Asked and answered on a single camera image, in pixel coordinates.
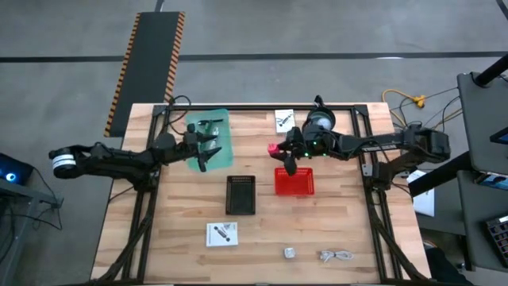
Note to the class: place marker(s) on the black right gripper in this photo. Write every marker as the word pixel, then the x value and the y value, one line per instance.
pixel 297 145

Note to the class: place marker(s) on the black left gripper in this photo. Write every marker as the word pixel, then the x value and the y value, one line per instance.
pixel 192 147

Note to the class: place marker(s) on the pink wall charger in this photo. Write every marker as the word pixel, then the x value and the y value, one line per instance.
pixel 272 149

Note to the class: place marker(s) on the small white product box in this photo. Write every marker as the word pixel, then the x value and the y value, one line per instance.
pixel 285 128

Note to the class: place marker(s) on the metal tool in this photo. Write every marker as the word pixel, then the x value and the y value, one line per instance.
pixel 210 120

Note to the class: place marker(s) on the large white product box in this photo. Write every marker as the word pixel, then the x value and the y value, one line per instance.
pixel 216 238

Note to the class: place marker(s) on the small teal box white top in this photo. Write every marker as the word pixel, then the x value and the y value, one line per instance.
pixel 289 253

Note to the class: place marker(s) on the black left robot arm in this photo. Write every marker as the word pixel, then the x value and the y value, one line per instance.
pixel 119 163

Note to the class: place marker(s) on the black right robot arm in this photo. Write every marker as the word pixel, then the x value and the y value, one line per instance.
pixel 377 141

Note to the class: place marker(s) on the red slotted plastic basket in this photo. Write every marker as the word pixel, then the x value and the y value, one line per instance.
pixel 303 184

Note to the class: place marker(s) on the clear jar with black rim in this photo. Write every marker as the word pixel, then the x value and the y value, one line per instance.
pixel 321 121

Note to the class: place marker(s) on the black slotted plastic basket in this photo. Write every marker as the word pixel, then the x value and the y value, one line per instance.
pixel 240 196

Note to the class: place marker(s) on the hazard striped floor mat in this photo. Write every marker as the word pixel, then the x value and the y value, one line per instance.
pixel 151 59

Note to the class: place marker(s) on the white paper sheet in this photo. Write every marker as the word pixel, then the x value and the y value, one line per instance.
pixel 424 202

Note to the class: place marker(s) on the black diagonal bar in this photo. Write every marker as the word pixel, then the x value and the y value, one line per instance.
pixel 436 178

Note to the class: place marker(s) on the grey metal stand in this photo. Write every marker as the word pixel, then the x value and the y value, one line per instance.
pixel 24 194

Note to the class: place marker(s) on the blue lit computer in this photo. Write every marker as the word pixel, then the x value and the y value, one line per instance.
pixel 16 171

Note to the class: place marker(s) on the dark seat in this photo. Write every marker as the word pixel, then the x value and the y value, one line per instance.
pixel 444 270

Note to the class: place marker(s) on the dark grey desk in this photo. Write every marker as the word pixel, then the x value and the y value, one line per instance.
pixel 472 222
pixel 484 119

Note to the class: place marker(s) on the phone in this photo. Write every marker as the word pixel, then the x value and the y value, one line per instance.
pixel 496 182

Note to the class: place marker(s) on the tablet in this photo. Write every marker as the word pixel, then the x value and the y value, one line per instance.
pixel 501 137

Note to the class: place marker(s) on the black pole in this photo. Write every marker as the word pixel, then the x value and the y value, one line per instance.
pixel 492 71

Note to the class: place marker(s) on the colourful keyboard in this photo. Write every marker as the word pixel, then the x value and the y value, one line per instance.
pixel 500 238

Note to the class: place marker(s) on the black metal table frame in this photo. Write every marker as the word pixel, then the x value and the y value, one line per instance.
pixel 258 107

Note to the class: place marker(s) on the silver metal bracket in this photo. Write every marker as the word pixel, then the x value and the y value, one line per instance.
pixel 367 170

